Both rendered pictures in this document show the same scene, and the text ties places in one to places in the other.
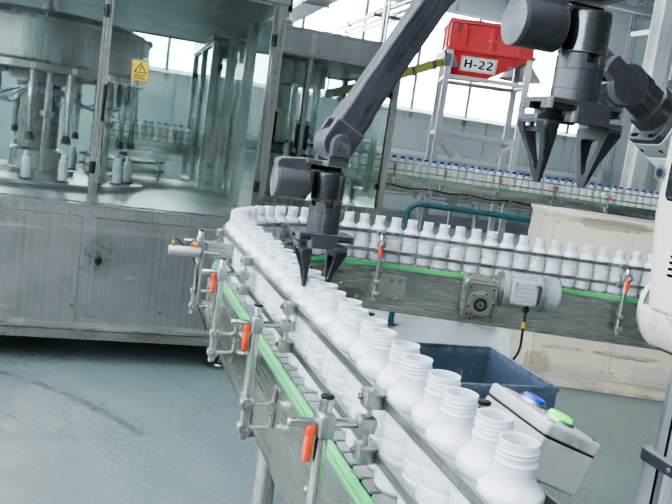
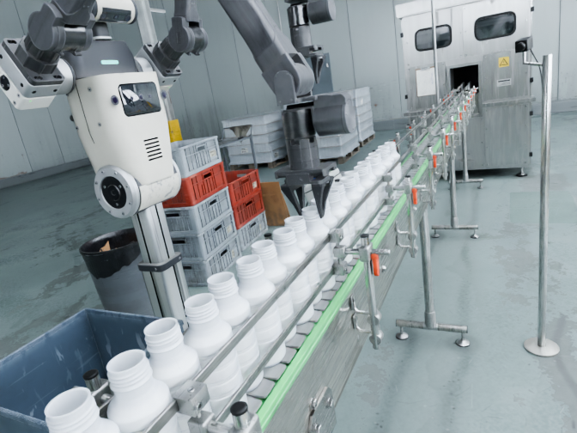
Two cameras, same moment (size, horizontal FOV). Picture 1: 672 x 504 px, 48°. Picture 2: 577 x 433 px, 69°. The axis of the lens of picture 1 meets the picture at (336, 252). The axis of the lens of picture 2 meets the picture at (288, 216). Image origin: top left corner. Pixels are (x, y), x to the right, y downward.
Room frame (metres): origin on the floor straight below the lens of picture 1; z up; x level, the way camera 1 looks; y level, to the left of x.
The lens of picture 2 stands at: (1.90, 0.54, 1.39)
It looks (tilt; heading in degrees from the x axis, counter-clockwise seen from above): 17 degrees down; 225
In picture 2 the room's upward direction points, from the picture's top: 9 degrees counter-clockwise
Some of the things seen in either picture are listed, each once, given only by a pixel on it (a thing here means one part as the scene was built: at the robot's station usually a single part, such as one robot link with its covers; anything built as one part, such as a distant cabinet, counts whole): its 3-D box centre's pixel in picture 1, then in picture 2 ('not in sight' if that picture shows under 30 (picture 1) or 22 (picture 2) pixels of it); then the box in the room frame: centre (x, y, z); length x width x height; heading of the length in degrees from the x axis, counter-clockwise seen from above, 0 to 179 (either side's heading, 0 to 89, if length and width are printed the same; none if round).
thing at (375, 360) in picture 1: (375, 390); (363, 197); (0.99, -0.08, 1.08); 0.06 x 0.06 x 0.17
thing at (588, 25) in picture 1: (580, 34); (300, 16); (0.94, -0.25, 1.57); 0.07 x 0.06 x 0.07; 108
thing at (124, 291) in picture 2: not in sight; (129, 283); (0.85, -2.11, 0.32); 0.45 x 0.45 x 0.64
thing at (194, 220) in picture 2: not in sight; (193, 210); (0.04, -2.42, 0.55); 0.61 x 0.41 x 0.22; 24
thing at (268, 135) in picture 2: not in sight; (262, 138); (-4.08, -5.84, 0.50); 1.23 x 1.05 x 1.00; 16
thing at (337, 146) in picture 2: not in sight; (323, 128); (-4.40, -4.49, 0.59); 1.24 x 1.03 x 1.17; 20
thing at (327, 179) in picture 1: (325, 186); (301, 123); (1.32, 0.03, 1.33); 0.07 x 0.06 x 0.07; 107
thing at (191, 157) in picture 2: not in sight; (181, 157); (0.04, -2.42, 1.00); 0.61 x 0.41 x 0.22; 25
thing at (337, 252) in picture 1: (321, 261); (306, 194); (1.33, 0.02, 1.19); 0.07 x 0.07 x 0.09; 17
